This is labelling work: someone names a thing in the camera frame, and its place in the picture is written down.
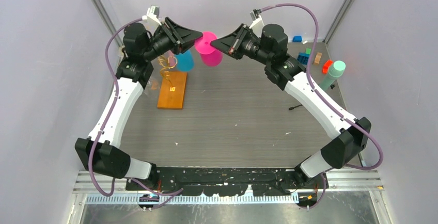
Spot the tan wooden block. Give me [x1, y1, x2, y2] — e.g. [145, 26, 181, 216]
[313, 52, 322, 65]

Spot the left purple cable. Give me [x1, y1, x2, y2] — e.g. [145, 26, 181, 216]
[87, 17, 185, 211]

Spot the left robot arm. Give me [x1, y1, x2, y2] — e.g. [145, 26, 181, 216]
[74, 17, 202, 190]

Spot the gold wire glass rack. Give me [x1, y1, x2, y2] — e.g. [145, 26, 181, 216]
[158, 55, 178, 92]

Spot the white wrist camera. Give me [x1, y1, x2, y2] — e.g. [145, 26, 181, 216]
[142, 5, 161, 27]
[249, 9, 264, 31]

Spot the blue toy block far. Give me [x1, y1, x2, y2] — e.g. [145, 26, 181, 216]
[292, 36, 303, 43]

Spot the red toy piece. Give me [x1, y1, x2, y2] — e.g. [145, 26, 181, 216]
[322, 59, 333, 74]

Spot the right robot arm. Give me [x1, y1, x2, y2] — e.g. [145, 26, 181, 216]
[210, 24, 371, 188]

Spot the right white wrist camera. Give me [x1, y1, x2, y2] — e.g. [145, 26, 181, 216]
[249, 9, 264, 31]

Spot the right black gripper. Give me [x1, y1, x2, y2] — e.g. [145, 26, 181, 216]
[211, 24, 272, 66]

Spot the blue studded toy block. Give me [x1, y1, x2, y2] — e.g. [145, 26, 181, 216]
[297, 52, 310, 65]

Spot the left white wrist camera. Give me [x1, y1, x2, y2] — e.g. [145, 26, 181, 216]
[142, 5, 161, 27]

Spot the orange wooden rack base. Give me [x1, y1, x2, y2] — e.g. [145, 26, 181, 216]
[157, 71, 187, 110]

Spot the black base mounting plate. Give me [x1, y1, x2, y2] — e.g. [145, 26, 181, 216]
[126, 167, 328, 197]

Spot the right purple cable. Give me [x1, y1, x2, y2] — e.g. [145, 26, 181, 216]
[260, 3, 384, 211]

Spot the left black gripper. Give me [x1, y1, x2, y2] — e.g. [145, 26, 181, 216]
[144, 18, 204, 61]

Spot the mint green cylinder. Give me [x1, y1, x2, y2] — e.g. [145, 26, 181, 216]
[319, 60, 346, 90]

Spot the purple cable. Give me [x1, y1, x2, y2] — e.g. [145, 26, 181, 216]
[87, 17, 185, 211]
[260, 3, 384, 211]

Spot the blue wine glass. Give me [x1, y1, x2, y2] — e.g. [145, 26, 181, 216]
[175, 50, 195, 72]

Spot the pink wine glass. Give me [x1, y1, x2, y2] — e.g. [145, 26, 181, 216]
[195, 31, 223, 67]

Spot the clear wine glass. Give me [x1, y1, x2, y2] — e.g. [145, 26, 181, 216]
[143, 78, 161, 95]

